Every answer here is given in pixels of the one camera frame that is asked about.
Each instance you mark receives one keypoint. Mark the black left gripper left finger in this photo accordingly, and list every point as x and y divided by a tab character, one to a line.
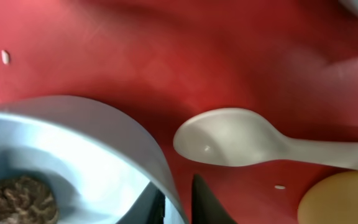
149	208

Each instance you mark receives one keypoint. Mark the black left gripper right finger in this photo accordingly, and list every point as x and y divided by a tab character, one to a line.
205	207

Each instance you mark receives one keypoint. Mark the light blue bowl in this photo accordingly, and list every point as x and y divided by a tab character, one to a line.
97	160

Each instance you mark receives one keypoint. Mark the brown food lump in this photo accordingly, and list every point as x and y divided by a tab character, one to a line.
27	200

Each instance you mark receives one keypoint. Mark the white plastic spoon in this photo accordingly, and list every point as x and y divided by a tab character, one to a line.
236	137

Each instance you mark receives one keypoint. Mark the yellow plastic cup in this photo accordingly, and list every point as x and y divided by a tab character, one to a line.
333	200

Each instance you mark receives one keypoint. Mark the red plastic tray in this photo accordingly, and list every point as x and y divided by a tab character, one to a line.
295	62

